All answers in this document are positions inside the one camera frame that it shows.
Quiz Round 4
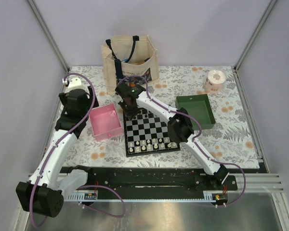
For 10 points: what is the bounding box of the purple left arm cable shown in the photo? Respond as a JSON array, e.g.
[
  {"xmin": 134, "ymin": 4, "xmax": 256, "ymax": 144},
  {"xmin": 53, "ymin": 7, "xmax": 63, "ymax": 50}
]
[{"xmin": 28, "ymin": 73, "xmax": 126, "ymax": 228}]

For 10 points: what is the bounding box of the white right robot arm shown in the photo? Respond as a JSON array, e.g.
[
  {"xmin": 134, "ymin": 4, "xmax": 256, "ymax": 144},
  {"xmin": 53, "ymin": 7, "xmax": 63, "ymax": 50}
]
[{"xmin": 115, "ymin": 82, "xmax": 229, "ymax": 191}]

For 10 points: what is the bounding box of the black white chessboard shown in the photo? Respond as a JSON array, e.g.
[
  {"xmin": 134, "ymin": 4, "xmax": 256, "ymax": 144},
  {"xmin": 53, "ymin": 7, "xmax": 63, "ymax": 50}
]
[{"xmin": 123, "ymin": 108, "xmax": 181, "ymax": 157}]

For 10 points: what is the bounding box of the pink plastic box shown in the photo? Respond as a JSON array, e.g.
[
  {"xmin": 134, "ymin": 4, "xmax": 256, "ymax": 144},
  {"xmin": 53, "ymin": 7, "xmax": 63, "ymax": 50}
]
[{"xmin": 89, "ymin": 103, "xmax": 123, "ymax": 141}]

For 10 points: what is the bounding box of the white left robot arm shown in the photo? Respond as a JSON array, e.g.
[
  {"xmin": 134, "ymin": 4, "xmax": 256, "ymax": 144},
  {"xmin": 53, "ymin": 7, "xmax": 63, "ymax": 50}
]
[{"xmin": 16, "ymin": 73, "xmax": 98, "ymax": 218}]

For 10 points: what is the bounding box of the green plastic tray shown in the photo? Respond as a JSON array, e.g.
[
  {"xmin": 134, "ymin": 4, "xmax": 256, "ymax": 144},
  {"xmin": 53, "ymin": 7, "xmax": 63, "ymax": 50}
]
[{"xmin": 175, "ymin": 94, "xmax": 216, "ymax": 130}]

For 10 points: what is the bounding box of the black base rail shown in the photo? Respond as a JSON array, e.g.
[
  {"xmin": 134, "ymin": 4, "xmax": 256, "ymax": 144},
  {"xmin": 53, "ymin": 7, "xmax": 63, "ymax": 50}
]
[{"xmin": 60, "ymin": 165, "xmax": 238, "ymax": 200}]

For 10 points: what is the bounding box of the beige canvas tote bag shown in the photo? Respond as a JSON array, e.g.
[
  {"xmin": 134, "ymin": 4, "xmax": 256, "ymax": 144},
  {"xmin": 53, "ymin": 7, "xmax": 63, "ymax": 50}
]
[{"xmin": 101, "ymin": 35, "xmax": 159, "ymax": 94}]

